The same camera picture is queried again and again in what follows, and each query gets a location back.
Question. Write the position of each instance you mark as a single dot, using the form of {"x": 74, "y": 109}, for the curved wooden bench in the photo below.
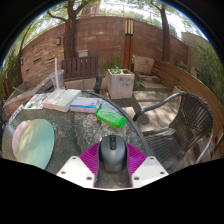
{"x": 186, "y": 81}

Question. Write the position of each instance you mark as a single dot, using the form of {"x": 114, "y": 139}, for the wooden garden lamp post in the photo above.
{"x": 128, "y": 43}

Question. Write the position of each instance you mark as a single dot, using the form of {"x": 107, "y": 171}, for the pale stone block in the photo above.
{"x": 144, "y": 65}

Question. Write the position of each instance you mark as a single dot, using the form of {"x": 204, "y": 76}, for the green wet wipes pack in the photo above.
{"x": 110, "y": 117}

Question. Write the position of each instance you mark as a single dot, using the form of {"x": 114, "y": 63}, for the white and blue box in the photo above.
{"x": 84, "y": 104}

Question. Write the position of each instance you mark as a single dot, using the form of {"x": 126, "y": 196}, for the dark wall lamp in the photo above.
{"x": 58, "y": 41}
{"x": 21, "y": 61}

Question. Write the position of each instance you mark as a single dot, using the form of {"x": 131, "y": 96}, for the slim tree trunk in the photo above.
{"x": 165, "y": 36}

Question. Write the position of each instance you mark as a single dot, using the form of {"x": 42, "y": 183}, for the small white flower pot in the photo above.
{"x": 176, "y": 90}

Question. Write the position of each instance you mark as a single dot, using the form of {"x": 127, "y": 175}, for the concrete planter with plant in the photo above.
{"x": 120, "y": 85}

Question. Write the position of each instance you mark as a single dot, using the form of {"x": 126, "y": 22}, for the white open book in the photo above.
{"x": 61, "y": 99}

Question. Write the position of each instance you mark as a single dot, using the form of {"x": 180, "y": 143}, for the grey wall box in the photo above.
{"x": 83, "y": 53}

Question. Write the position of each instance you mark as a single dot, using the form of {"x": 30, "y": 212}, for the dark wooden slatted chair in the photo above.
{"x": 80, "y": 66}

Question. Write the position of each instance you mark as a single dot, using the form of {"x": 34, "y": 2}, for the large forked tree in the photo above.
{"x": 70, "y": 36}

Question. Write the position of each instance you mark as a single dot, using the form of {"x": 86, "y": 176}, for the clear plastic cup with straw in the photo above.
{"x": 57, "y": 80}

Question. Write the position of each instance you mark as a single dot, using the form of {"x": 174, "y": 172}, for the brown wicker armchair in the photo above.
{"x": 186, "y": 126}

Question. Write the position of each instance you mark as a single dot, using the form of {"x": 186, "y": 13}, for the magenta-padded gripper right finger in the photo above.
{"x": 137, "y": 165}

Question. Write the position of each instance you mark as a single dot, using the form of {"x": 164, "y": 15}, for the black and grey computer mouse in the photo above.
{"x": 113, "y": 155}

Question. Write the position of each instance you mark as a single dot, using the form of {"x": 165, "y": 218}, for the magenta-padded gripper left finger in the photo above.
{"x": 87, "y": 165}

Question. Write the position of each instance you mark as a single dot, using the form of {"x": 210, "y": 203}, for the green mouse pad, pink rest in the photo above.
{"x": 35, "y": 143}

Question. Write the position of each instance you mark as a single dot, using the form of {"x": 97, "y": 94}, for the stone raised garden bed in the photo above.
{"x": 23, "y": 95}

